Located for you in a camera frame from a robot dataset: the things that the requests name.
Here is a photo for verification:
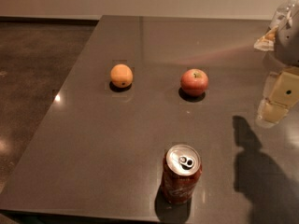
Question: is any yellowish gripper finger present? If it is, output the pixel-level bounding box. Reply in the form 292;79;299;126
253;26;278;51
256;66;299;124

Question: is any orange fruit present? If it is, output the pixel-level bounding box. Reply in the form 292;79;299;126
110;64;133;88

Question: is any red coke can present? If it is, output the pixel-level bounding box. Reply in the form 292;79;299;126
161;144;202;204

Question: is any clear plastic water bottle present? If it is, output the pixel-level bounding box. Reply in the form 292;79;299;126
269;0;298;29

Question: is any red apple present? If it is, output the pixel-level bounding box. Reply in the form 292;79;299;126
180;69;208;97

